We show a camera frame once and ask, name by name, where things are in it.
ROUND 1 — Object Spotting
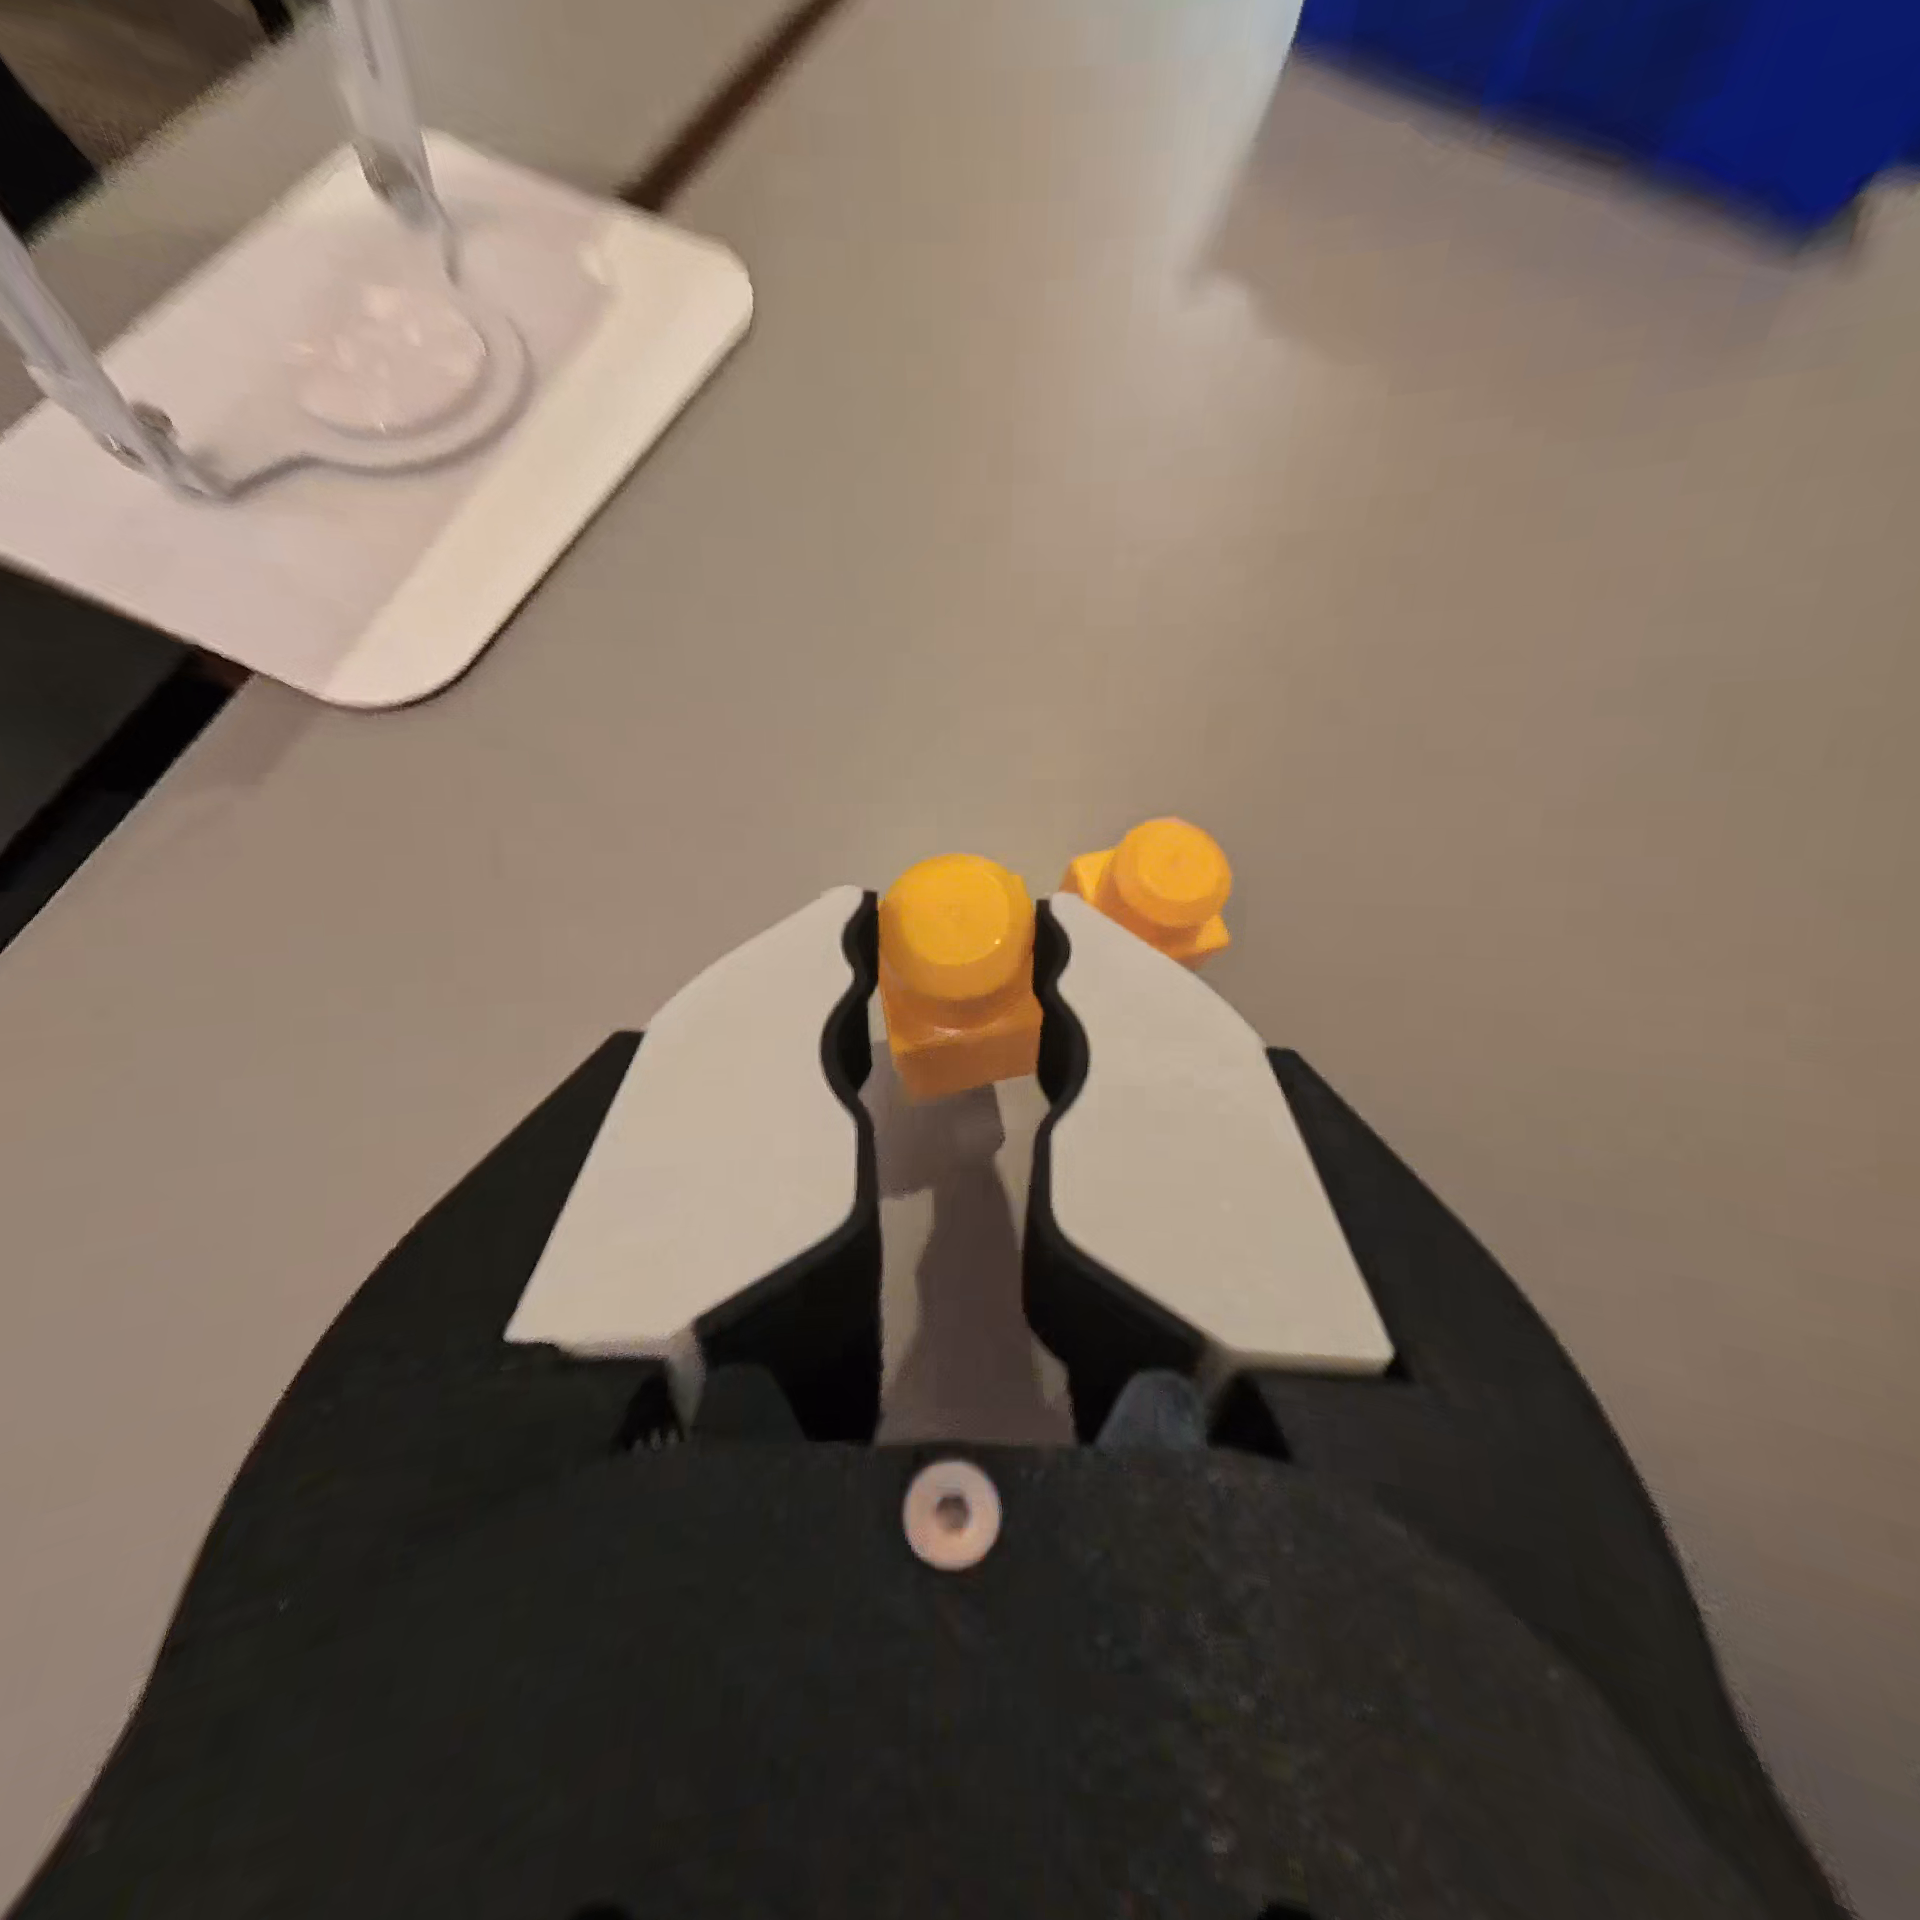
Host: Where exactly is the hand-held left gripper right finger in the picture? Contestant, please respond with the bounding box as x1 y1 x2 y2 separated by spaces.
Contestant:
1023 894 1396 1444

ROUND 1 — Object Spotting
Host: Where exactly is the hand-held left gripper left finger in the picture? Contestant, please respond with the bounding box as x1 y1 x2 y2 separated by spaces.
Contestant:
505 884 881 1444

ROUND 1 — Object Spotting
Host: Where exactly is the yellow mega block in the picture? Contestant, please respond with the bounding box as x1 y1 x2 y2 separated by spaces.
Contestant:
1061 815 1234 968
871 855 1047 1104

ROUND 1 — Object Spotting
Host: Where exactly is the blue plastic bin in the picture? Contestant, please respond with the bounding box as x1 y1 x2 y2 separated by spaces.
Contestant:
1294 0 1920 231

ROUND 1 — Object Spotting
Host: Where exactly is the wooden document stand white base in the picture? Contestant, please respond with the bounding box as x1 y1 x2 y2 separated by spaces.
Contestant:
0 0 754 711

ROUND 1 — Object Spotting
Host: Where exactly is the black table cable hatch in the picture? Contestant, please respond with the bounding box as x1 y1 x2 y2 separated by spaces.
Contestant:
0 562 249 950

